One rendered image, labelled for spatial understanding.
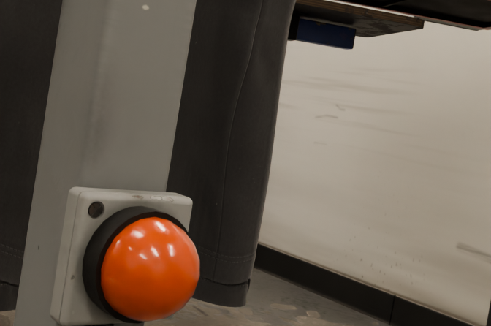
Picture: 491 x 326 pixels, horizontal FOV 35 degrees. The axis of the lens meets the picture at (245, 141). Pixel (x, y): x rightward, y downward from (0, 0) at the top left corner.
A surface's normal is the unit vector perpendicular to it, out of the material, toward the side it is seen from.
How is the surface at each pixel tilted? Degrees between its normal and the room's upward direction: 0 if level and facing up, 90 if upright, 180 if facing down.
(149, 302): 119
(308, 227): 90
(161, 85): 90
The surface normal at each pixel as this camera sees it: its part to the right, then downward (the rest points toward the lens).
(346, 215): -0.76, -0.09
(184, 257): 0.73, -0.34
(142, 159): 0.63, 0.14
